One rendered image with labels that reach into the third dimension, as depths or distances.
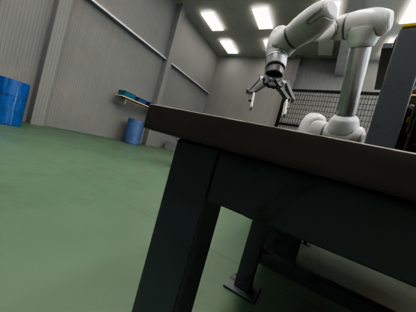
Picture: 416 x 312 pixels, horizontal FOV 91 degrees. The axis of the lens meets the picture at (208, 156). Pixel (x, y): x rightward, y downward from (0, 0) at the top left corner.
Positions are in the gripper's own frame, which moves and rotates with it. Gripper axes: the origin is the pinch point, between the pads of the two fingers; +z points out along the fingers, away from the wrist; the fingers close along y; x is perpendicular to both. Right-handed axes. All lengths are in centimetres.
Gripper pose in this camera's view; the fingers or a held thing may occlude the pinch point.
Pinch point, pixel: (267, 109)
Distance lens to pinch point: 88.8
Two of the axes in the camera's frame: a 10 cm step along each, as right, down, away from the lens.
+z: -2.3, 9.4, -2.7
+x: 0.1, -2.7, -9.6
